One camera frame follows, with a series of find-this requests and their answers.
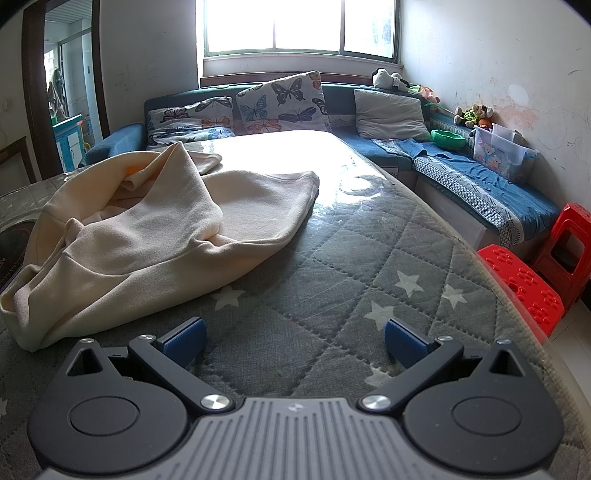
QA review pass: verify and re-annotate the tall red plastic stool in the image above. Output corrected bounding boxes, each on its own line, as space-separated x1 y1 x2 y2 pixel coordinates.
531 203 591 319

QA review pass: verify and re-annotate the teal cabinet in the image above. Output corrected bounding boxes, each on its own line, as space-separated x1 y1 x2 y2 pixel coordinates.
53 114 85 171

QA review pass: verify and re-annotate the flat butterfly print pillow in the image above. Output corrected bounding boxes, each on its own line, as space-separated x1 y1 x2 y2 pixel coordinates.
147 97 237 149

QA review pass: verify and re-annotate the blue corner sofa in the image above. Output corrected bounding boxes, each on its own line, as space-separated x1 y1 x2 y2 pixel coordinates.
78 78 561 250

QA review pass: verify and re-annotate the round black induction cooker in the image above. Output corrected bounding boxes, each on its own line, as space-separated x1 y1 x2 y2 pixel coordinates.
0 222 38 291

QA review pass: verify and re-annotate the low red plastic stool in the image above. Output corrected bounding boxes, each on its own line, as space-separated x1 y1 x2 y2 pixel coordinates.
476 244 566 337

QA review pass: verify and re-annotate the wooden chair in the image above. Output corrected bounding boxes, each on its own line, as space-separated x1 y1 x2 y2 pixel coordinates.
0 136 38 186

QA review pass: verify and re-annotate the grey cushion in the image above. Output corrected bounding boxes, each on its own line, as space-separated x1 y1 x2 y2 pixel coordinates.
353 88 433 141

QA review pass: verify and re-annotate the dark wooden door frame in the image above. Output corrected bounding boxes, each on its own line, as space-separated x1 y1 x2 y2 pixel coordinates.
21 0 112 184

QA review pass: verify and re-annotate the blue sofa blanket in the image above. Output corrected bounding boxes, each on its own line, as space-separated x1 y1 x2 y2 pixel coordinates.
374 137 561 227

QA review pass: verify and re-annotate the window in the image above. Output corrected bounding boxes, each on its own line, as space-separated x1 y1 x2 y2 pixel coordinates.
196 0 402 63

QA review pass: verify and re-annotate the green plastic bowl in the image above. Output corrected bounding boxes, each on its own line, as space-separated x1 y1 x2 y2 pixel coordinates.
430 129 467 149

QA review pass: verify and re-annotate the cream sweatshirt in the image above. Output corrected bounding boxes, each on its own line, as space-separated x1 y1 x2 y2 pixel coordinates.
0 141 322 354

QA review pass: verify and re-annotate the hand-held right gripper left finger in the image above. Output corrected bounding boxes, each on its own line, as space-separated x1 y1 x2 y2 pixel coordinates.
65 316 235 414

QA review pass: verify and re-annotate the large butterfly print pillow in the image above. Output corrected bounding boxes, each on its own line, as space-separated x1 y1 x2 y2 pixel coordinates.
235 70 332 137

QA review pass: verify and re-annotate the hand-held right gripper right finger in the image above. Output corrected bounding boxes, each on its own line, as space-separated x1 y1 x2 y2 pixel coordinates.
360 318 527 413

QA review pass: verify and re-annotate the clear plastic storage box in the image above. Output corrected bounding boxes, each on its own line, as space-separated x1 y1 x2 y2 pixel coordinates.
471 124 539 183

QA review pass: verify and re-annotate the black white plush toy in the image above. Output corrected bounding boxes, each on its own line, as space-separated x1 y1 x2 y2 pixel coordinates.
372 68 411 92

